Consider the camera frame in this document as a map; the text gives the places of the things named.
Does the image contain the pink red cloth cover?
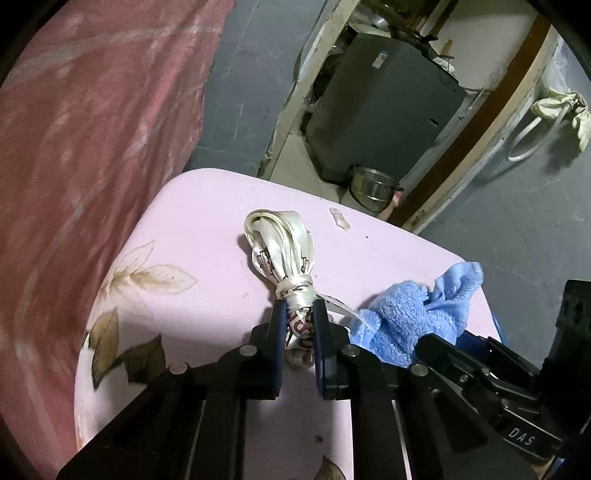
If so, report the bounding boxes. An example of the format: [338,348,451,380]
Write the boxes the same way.
[0,0,237,468]

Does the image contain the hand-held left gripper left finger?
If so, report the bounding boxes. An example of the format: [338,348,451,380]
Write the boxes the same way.
[56,300,287,480]

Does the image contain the pink floral table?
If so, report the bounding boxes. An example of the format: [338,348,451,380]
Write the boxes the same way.
[74,168,493,480]

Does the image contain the steel pot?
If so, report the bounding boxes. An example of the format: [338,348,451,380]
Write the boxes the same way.
[346,163,404,212]

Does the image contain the grey metal cabinet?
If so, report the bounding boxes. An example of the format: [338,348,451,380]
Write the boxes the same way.
[304,34,468,186]

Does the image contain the cream door frame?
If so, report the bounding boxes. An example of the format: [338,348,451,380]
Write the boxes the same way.
[257,0,567,234]

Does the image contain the white gloves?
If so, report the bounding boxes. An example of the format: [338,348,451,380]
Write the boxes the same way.
[530,89,591,151]

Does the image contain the blue fluffy cloth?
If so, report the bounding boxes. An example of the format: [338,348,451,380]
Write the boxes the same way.
[348,261,485,368]

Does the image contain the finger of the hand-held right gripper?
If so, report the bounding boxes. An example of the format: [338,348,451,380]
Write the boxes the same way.
[456,330,546,398]
[414,333,576,463]

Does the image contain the white knotted plastic wrapper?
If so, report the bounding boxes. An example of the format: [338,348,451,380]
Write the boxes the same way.
[243,209,366,371]

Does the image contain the small clear plastic scrap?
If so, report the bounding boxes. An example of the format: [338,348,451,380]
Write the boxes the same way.
[328,207,352,232]

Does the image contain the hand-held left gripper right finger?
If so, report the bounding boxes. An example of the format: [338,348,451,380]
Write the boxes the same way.
[311,299,539,480]

